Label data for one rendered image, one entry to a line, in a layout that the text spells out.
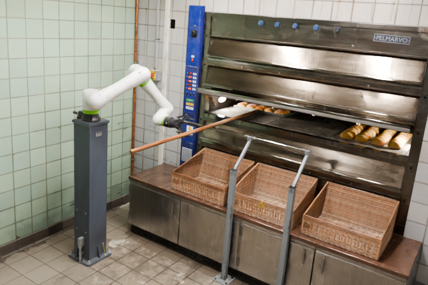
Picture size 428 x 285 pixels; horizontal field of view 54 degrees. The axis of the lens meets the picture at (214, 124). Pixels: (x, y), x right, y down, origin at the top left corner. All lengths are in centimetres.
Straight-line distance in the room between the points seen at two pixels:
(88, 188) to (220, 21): 181
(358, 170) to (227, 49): 150
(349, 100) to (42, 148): 257
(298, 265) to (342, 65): 153
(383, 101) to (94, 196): 235
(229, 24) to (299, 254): 199
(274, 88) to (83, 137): 159
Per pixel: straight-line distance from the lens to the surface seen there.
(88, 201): 358
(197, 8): 396
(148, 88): 352
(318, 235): 320
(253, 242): 341
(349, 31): 339
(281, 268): 331
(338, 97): 341
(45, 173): 403
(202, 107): 400
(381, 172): 345
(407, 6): 329
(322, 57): 344
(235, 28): 378
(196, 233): 369
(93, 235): 375
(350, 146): 345
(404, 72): 329
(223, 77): 384
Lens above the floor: 205
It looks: 14 degrees down
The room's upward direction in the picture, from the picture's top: 4 degrees clockwise
